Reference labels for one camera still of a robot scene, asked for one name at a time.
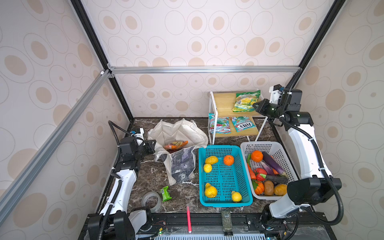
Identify green yellow snack bag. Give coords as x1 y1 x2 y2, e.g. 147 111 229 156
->
232 90 261 113

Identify cream canvas tote bag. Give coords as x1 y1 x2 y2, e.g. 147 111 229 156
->
148 119 209 185

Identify dark cucumber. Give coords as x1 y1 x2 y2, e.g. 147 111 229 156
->
266 175 289 184

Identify orange tangerine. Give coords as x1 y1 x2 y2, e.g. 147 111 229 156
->
223 155 235 166

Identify orange pink snack bag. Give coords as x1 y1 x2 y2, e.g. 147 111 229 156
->
163 141 189 151

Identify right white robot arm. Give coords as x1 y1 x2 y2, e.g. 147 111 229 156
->
253 85 344 226

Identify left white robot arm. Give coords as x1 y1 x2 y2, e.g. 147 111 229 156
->
85 121 156 240

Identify green Fox's candy bag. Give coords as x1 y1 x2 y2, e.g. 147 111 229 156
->
231 117 256 133

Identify teal red snack bag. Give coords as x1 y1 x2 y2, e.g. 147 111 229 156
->
209 113 231 134

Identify white plastic basket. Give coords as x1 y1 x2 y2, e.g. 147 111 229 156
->
241 141 298 201

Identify white wooden two-tier shelf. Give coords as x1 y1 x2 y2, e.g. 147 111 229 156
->
208 91 268 145

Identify green crumpled wrapper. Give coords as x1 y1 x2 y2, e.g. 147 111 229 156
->
161 186 172 202

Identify orange fruit in white basket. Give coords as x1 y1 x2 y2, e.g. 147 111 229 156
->
251 151 264 163

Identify clear tape roll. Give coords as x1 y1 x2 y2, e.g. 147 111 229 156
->
141 192 162 213

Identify green chili pepper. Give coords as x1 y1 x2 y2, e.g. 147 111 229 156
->
247 154 251 167

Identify pale purple eggplant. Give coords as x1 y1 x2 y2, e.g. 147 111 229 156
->
260 161 275 176

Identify small yellow lemon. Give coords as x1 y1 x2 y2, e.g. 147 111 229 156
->
203 164 213 173

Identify orange carrot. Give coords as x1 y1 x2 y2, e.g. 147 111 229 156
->
247 164 257 180

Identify bumpy yellow citron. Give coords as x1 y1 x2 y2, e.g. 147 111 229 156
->
205 156 219 165

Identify brown potato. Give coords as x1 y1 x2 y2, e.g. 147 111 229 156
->
264 181 275 196

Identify yellow orange potato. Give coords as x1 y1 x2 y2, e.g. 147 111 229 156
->
274 184 288 196

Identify small orange pumpkin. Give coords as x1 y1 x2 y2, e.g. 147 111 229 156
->
252 180 265 195

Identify pink marker pen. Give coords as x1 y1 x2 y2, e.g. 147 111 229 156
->
187 205 192 234

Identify teal plastic basket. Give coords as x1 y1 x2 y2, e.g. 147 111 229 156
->
199 145 253 208

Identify yellow lemon front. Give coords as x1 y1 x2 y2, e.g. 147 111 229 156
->
231 191 243 203

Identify horizontal aluminium frame bar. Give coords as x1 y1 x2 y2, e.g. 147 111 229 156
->
110 66 302 75

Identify diagonal aluminium frame bar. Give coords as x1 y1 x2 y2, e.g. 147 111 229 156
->
1 70 111 225

